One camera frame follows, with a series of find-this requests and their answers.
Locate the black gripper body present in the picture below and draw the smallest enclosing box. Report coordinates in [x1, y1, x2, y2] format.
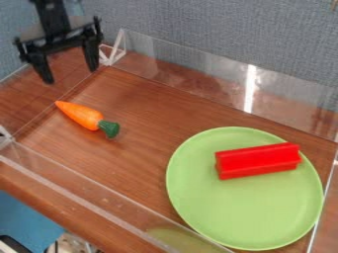
[14, 16, 103, 62]

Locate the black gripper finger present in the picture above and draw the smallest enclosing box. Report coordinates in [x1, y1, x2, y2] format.
[83, 40, 99, 72]
[30, 53, 55, 84]

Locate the orange toy carrot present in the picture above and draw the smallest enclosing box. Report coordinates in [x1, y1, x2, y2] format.
[55, 101, 121, 138]

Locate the red plastic block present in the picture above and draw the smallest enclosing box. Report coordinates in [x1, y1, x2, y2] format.
[215, 142, 302, 180]

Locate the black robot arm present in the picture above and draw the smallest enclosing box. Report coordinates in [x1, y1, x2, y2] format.
[14, 0, 103, 84]

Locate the green round plate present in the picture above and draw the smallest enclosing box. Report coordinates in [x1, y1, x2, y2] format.
[167, 126, 324, 251]

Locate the clear acrylic enclosure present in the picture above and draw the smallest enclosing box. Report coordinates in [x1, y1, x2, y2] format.
[0, 30, 338, 253]

